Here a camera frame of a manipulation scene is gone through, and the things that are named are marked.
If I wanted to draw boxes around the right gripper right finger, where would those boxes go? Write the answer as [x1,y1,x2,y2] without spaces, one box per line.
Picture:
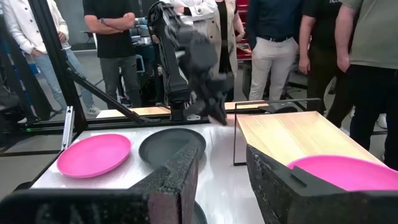
[246,144,346,224]

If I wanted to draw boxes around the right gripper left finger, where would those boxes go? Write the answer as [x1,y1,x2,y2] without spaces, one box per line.
[129,138,200,224]

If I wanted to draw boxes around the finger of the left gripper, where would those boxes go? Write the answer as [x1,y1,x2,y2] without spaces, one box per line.
[186,101,209,118]
[208,101,229,126]

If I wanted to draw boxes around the dark grey plate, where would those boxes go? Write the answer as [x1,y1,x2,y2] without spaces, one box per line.
[138,128,207,169]
[193,201,208,224]

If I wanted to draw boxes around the pink plate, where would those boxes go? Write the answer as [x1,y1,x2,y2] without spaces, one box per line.
[285,154,398,192]
[56,133,132,179]

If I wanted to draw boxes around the red tool cabinet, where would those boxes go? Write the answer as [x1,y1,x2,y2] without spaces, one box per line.
[235,0,253,62]

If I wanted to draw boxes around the wooden shelf black metal frame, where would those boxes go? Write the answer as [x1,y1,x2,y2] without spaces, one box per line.
[233,98,388,167]

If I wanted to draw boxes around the silver metal bracket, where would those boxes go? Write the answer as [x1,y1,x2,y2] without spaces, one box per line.
[61,105,75,152]

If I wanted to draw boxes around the black aluminium table frame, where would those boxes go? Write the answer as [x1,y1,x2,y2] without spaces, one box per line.
[0,0,299,156]

